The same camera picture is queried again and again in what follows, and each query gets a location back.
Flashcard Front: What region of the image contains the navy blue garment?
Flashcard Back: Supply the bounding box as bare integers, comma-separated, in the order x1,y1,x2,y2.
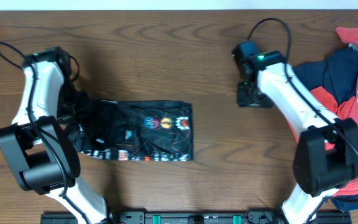
293,47,358,211

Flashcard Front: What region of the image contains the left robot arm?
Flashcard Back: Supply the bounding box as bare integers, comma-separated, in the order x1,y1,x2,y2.
0,47,115,223

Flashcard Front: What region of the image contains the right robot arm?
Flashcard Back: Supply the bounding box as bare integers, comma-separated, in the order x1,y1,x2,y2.
232,50,358,223

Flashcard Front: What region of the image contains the black orange-patterned cycling jersey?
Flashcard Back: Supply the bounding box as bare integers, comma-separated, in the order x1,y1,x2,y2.
65,100,193,162

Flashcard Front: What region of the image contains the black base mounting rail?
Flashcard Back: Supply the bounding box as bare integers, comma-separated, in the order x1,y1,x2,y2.
40,210,352,224

